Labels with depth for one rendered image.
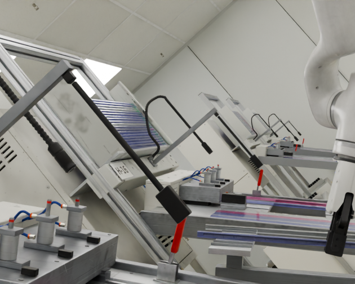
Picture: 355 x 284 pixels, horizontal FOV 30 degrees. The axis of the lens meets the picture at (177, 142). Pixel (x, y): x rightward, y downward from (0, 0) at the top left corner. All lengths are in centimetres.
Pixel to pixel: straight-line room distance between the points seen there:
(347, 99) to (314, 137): 720
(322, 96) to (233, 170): 415
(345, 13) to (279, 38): 738
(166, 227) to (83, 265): 96
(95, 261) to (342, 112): 54
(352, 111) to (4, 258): 68
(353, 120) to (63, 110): 107
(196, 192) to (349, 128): 102
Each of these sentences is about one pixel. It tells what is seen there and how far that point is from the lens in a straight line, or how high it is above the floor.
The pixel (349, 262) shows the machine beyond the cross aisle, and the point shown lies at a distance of 547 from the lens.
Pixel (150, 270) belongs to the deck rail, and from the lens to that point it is 110.
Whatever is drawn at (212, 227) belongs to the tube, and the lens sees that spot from 141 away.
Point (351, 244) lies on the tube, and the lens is 127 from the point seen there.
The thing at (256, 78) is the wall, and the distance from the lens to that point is 851.
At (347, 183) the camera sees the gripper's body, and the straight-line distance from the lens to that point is 122.
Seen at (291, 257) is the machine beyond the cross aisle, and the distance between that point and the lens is 547.
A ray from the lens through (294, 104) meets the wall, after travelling 846.
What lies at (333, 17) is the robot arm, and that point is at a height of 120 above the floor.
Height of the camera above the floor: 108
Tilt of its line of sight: 7 degrees up
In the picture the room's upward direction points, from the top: 40 degrees counter-clockwise
